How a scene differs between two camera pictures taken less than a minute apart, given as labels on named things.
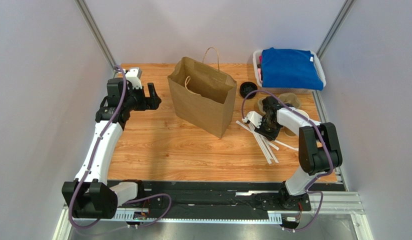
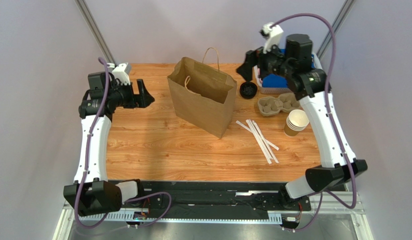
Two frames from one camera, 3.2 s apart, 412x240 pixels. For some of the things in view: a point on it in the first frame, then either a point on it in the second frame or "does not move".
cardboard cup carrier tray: (286, 98) does not move
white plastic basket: (257, 67) does not move
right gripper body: (268, 126) -> (256, 63)
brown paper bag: (203, 96) does not move
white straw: (286, 145) -> (265, 140)
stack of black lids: (246, 87) does not move
